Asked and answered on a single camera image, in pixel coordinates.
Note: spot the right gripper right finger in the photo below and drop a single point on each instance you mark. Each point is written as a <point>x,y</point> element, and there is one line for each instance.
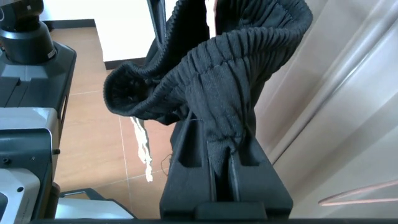
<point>264,186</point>

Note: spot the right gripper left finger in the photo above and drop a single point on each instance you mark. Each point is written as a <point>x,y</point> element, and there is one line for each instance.
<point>186,186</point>

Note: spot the black garment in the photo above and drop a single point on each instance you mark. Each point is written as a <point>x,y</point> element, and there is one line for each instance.
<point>224,77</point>

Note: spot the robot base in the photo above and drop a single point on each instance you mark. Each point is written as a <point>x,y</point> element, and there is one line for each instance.
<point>28,130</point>

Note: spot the pink clothes hanger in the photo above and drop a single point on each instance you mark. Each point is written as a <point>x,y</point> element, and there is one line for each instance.
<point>357,201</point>

